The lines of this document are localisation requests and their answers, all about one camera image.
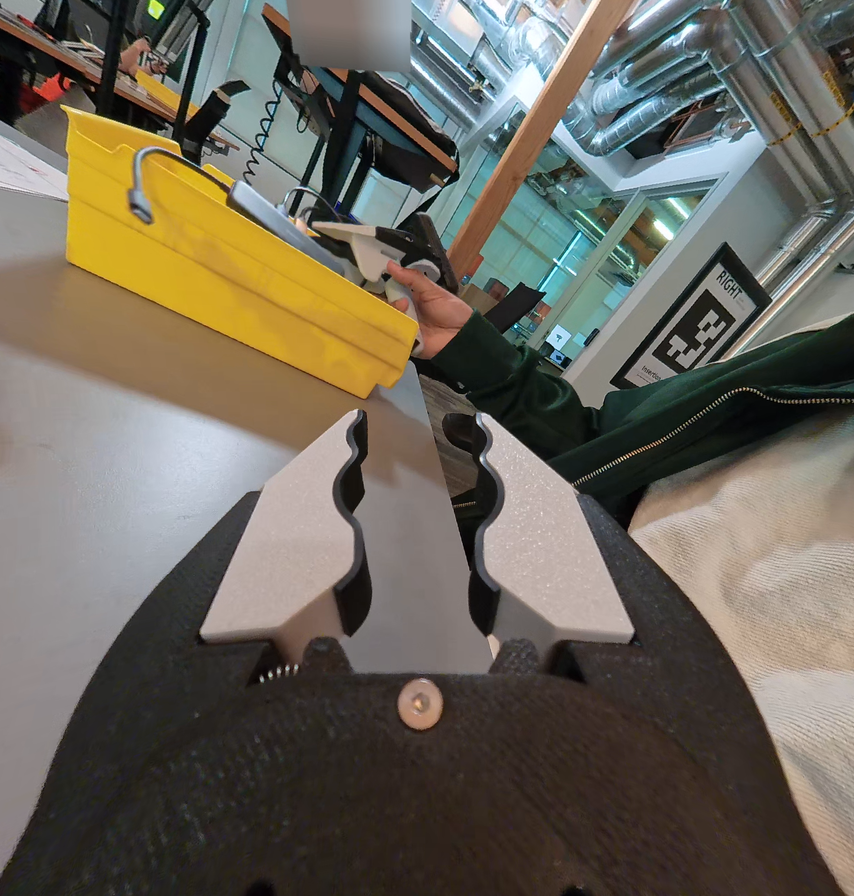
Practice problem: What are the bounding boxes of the black office chair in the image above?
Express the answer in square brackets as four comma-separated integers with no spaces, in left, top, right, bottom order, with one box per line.
[483,280,548,338]

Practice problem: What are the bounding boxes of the coiled black cable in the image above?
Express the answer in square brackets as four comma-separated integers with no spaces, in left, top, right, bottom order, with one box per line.
[243,78,285,184]

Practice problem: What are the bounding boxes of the green zip jacket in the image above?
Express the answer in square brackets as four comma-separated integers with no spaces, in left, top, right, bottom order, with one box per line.
[539,311,854,522]

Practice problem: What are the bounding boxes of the black-framed wooden table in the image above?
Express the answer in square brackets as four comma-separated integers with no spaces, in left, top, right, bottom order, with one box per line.
[259,3,463,232]

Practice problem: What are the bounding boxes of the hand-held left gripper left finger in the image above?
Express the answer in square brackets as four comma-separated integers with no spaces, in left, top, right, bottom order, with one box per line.
[199,409,373,666]

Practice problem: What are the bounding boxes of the grey desk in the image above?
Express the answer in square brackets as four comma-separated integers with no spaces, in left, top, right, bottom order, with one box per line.
[0,108,498,890]

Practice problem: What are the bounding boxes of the black cable blue plugs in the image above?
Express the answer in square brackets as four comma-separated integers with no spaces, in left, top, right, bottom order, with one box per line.
[281,185,344,219]

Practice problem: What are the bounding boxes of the yellow plastic bin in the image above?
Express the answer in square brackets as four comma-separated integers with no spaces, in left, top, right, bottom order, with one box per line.
[60,105,421,401]

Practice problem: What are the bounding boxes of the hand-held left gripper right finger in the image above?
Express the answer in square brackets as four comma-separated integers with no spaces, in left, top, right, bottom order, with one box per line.
[469,413,635,666]

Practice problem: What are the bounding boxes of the black framed marker sign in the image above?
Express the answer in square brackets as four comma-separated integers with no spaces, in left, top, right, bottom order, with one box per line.
[609,241,774,391]

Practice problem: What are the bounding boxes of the person's right forearm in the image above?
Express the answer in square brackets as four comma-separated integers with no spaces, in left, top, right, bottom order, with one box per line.
[430,308,613,466]

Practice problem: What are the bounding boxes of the wooden beam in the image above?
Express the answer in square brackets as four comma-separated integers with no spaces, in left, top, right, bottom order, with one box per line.
[444,0,638,270]

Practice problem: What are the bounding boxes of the person's right hand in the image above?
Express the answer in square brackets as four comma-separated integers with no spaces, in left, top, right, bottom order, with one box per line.
[387,263,475,360]

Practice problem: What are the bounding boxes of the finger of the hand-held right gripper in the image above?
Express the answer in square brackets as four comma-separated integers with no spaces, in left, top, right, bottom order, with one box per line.
[352,237,409,289]
[311,220,387,246]

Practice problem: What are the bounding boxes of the silver ventilation ducts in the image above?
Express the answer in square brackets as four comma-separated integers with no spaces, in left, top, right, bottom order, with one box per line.
[409,0,854,351]

